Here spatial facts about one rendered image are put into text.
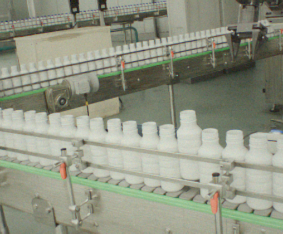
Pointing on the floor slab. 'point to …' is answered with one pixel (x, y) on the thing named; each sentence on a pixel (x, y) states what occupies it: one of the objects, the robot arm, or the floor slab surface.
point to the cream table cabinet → (39, 45)
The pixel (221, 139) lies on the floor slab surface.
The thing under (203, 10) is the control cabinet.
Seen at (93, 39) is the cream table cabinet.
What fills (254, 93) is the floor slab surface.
